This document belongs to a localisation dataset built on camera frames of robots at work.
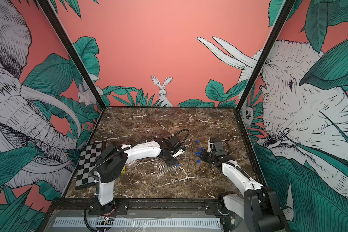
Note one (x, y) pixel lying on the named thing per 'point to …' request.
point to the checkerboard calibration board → (89, 154)
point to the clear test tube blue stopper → (176, 166)
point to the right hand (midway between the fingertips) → (199, 151)
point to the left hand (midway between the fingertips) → (173, 159)
